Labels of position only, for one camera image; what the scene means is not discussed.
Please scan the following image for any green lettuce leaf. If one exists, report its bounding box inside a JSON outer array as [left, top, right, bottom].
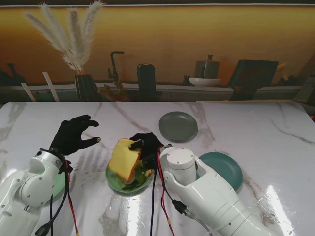
[[118, 166, 148, 191]]

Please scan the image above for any dark green ribbed vase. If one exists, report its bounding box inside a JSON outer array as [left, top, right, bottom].
[[74, 73, 99, 101]]

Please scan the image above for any black kitchen faucet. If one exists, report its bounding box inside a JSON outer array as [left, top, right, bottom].
[[107, 51, 125, 83]]

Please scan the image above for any short white stick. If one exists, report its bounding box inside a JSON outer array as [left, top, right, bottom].
[[21, 83, 37, 102]]

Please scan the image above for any yellow plush toy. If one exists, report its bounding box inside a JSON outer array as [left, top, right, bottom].
[[97, 80, 128, 102]]

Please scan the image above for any light green egg plate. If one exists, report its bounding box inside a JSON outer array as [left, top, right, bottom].
[[50, 172, 67, 199]]

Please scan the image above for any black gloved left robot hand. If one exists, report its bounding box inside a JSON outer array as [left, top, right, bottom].
[[49, 114, 101, 157]]

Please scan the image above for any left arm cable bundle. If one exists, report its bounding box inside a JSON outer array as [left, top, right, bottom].
[[35, 159, 81, 236]]

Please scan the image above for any white bowl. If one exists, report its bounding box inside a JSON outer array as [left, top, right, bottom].
[[189, 78, 221, 87]]

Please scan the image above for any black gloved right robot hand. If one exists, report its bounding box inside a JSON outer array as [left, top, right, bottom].
[[128, 132, 165, 164]]

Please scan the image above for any black cylindrical canister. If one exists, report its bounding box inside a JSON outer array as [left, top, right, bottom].
[[136, 63, 156, 102]]

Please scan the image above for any dark leaning board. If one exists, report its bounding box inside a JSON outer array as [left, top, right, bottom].
[[228, 59, 280, 100]]

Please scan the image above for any long white stick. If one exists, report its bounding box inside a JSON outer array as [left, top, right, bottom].
[[42, 72, 60, 102]]

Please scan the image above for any teal round plate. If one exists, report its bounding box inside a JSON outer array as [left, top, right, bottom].
[[195, 151, 244, 191]]

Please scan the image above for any grey round plate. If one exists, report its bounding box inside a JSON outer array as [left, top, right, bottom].
[[158, 111, 198, 143]]

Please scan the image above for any grey lidded pot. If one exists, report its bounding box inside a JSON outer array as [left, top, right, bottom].
[[195, 55, 220, 79]]

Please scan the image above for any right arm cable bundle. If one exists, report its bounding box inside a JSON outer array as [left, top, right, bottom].
[[149, 146, 215, 236]]

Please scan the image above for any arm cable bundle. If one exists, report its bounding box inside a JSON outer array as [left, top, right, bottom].
[[149, 146, 215, 236], [35, 159, 81, 236]]

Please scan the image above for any white pampas grass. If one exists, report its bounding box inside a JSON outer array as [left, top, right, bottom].
[[23, 1, 104, 74]]

